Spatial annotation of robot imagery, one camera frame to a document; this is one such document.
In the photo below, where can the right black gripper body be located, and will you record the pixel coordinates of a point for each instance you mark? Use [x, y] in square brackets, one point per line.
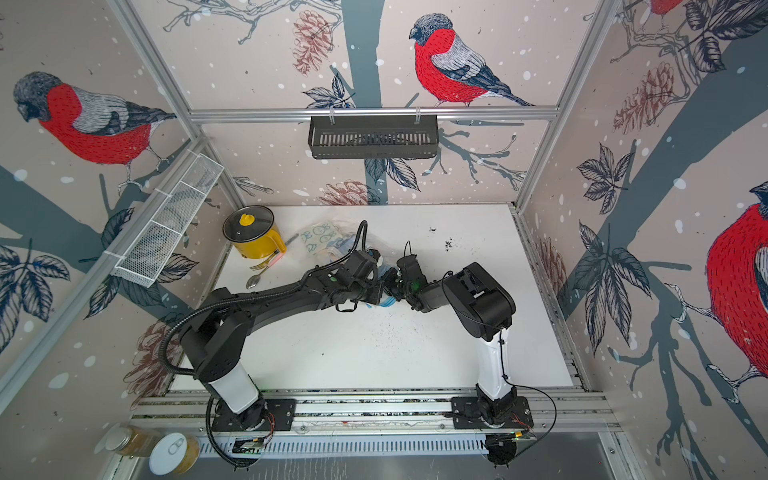
[397, 286]

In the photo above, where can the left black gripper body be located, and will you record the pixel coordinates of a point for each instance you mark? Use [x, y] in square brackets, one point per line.
[368, 292]

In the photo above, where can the cream towel blue faces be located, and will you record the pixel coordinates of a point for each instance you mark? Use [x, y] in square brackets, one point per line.
[321, 236]

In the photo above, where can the clear vacuum bag blue zip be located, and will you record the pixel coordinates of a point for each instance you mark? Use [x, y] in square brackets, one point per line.
[349, 230]

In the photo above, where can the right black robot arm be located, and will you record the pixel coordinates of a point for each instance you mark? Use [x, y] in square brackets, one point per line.
[485, 310]

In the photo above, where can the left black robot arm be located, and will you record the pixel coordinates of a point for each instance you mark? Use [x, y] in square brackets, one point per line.
[214, 338]

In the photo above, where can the dark green pen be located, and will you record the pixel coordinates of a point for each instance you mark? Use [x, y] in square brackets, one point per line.
[291, 239]

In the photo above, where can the metal spoon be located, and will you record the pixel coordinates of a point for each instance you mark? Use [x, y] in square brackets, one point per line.
[253, 280]

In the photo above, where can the yellow pot with lid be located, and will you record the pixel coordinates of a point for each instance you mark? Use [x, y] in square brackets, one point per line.
[253, 232]

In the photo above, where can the tin can white lid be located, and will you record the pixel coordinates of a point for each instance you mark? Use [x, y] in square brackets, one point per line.
[175, 453]

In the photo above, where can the glass jar amber content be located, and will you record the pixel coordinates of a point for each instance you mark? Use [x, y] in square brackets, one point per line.
[128, 440]

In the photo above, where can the pink handled fork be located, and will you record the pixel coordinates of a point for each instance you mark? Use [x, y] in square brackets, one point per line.
[271, 260]

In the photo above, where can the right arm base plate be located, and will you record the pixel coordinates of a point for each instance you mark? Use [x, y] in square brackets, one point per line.
[469, 413]

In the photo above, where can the black wire shelf basket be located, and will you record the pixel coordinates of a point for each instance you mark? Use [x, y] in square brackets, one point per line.
[374, 137]

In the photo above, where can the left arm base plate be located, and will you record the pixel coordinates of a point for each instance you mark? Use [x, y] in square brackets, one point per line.
[263, 416]

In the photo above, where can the white mesh wall basket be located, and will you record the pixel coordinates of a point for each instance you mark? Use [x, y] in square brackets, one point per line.
[172, 208]

